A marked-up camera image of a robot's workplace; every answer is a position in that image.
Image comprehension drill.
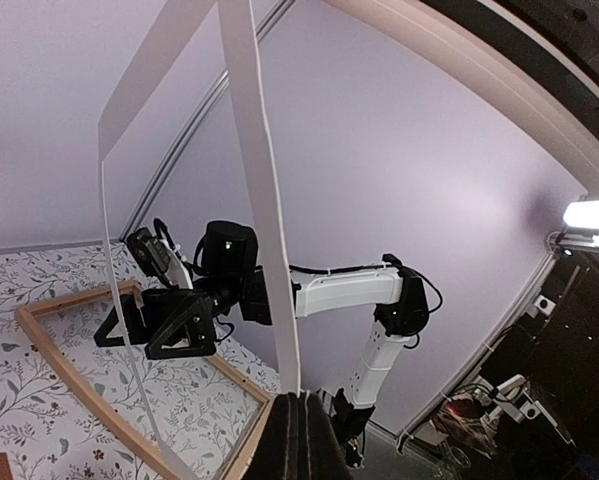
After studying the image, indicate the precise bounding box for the floral patterned table cover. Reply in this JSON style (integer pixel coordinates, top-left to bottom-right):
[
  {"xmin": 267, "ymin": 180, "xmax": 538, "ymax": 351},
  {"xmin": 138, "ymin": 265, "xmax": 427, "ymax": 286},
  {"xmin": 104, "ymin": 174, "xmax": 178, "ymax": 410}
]
[{"xmin": 0, "ymin": 244, "xmax": 261, "ymax": 479}]

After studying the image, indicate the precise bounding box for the right aluminium corner post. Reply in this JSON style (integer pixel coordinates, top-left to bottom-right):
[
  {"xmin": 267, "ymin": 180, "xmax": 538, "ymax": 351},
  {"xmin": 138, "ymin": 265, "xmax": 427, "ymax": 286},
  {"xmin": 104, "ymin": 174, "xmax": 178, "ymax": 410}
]
[{"xmin": 123, "ymin": 0, "xmax": 295, "ymax": 241}]

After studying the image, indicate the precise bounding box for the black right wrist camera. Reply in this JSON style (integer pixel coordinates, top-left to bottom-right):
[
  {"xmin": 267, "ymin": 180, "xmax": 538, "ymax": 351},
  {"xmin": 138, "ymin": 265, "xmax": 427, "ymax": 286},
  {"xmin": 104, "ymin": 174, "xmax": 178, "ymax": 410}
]
[{"xmin": 125, "ymin": 227, "xmax": 170, "ymax": 277}]

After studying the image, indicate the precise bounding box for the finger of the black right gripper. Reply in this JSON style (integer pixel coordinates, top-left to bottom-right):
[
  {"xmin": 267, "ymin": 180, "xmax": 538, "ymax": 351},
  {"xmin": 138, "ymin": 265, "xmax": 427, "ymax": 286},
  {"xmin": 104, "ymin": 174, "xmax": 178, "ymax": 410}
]
[
  {"xmin": 94, "ymin": 312, "xmax": 124, "ymax": 348},
  {"xmin": 145, "ymin": 292, "xmax": 216, "ymax": 360}
]

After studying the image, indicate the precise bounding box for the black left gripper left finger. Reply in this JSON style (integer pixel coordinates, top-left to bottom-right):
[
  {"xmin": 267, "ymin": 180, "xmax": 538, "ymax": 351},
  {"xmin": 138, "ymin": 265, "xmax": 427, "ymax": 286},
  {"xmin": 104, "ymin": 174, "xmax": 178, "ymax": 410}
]
[{"xmin": 243, "ymin": 393, "xmax": 303, "ymax": 480}]

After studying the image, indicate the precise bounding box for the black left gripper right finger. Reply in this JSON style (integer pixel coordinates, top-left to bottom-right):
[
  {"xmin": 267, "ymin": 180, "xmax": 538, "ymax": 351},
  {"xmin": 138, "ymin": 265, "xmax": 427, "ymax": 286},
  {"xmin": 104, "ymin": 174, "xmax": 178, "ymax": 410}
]
[{"xmin": 303, "ymin": 393, "xmax": 352, "ymax": 480}]

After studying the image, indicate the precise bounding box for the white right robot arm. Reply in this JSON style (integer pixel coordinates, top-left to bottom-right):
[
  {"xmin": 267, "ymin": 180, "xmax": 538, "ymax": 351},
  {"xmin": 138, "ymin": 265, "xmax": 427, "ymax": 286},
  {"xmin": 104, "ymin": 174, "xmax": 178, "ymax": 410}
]
[{"xmin": 94, "ymin": 254, "xmax": 435, "ymax": 443}]

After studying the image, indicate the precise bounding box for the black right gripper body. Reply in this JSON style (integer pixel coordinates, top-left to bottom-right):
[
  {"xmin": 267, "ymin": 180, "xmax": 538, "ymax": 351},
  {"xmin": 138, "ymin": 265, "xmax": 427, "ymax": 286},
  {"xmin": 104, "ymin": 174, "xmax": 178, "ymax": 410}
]
[{"xmin": 123, "ymin": 280, "xmax": 272, "ymax": 348}]

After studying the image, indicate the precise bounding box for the white photo mat board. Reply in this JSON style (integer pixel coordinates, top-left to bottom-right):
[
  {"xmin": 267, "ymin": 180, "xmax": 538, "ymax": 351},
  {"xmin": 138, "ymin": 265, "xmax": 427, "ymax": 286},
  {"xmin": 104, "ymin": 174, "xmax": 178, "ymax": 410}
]
[{"xmin": 96, "ymin": 0, "xmax": 300, "ymax": 480}]

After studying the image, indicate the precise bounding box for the light wooden picture frame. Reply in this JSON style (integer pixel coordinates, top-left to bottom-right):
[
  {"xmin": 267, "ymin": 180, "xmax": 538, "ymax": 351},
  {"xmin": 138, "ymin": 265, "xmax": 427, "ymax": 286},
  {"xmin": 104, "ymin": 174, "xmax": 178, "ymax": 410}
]
[{"xmin": 16, "ymin": 279, "xmax": 275, "ymax": 480}]

